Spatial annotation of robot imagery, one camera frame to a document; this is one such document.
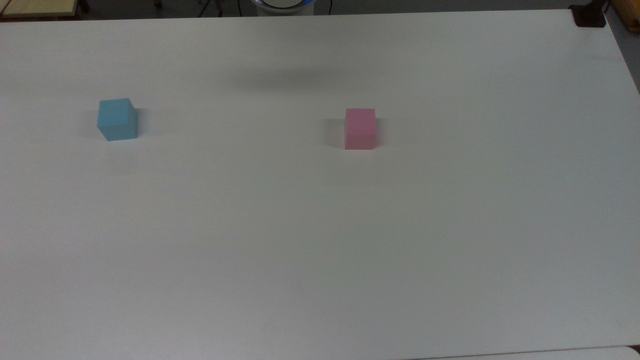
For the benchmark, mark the blue cube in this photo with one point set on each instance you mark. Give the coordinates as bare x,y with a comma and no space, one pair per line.
118,120

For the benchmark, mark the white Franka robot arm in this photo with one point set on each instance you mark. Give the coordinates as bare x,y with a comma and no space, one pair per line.
270,11

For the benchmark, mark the light wooden board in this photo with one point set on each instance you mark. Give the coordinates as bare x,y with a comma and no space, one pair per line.
37,7

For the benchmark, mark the black stand foot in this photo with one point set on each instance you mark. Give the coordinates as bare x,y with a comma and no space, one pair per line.
589,17

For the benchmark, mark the pink cube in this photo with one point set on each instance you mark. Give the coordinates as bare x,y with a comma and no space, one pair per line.
360,129

